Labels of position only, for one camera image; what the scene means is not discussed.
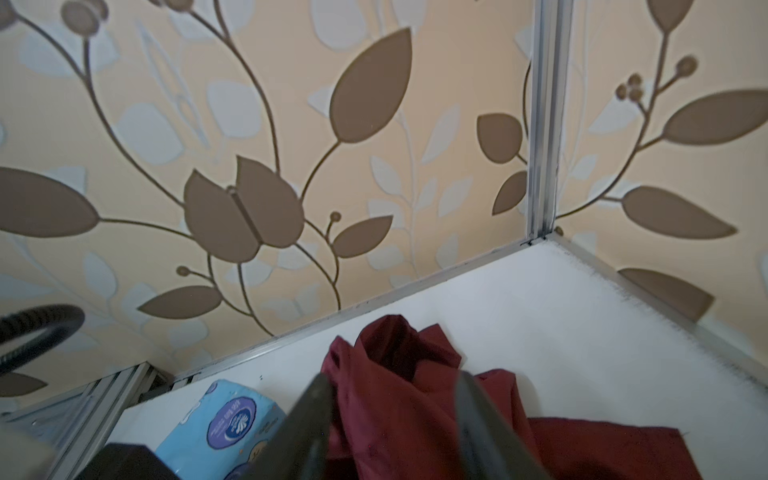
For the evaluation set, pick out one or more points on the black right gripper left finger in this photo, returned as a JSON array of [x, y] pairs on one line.
[[299, 448]]

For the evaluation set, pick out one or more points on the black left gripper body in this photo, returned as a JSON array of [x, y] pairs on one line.
[[126, 462]]

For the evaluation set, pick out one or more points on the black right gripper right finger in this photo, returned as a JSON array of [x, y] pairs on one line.
[[488, 447]]

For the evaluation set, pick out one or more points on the maroon cloth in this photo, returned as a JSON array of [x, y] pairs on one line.
[[394, 417]]

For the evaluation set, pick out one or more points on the blue tissue pack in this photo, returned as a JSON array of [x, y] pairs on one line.
[[222, 434]]

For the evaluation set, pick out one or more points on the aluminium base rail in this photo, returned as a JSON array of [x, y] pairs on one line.
[[77, 423]]

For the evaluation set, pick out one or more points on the aluminium frame post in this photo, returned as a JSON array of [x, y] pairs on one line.
[[550, 59]]

